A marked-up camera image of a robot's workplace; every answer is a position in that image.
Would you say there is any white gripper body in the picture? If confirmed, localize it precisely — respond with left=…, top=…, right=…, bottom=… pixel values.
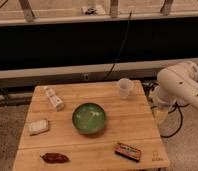
left=149, top=86, right=175, bottom=108

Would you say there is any pale translucent gripper finger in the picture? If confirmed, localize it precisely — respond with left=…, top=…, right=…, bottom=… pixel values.
left=155, top=109, right=168, bottom=125

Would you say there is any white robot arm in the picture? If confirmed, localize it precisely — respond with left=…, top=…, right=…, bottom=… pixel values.
left=149, top=61, right=198, bottom=124

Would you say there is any green ceramic bowl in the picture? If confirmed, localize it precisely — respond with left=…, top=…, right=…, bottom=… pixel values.
left=72, top=103, right=106, bottom=135

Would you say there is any small orange box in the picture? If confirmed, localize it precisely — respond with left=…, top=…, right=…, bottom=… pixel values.
left=115, top=142, right=141, bottom=162

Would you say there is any small dark gadget on shelf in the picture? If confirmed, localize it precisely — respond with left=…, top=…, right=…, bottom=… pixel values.
left=82, top=7, right=96, bottom=15

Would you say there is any dark red chili pepper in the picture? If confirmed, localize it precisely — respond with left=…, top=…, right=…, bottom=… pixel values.
left=41, top=153, right=69, bottom=163

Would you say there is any white soap bar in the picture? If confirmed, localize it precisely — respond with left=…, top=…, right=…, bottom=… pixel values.
left=28, top=119, right=49, bottom=135

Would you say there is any black floor cable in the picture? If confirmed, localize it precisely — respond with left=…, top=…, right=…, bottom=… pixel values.
left=143, top=81, right=193, bottom=139

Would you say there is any long metal rail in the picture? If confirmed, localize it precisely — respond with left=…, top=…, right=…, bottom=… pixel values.
left=0, top=58, right=198, bottom=88

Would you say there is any black hanging cable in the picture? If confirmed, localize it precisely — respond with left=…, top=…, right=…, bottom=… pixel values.
left=103, top=10, right=133, bottom=81

